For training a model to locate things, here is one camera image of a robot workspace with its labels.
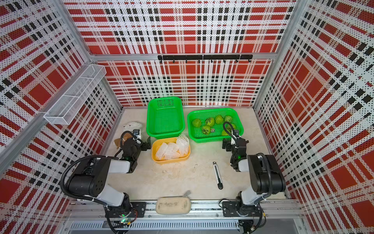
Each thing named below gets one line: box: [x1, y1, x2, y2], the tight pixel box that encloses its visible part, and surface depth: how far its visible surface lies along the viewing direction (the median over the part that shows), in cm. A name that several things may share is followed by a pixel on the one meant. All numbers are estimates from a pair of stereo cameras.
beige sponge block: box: [155, 196, 191, 215], surface depth 73 cm
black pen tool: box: [212, 161, 224, 190], surface depth 86 cm
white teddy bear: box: [123, 121, 143, 133], surface depth 103 cm
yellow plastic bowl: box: [151, 134, 191, 164], surface depth 92 cm
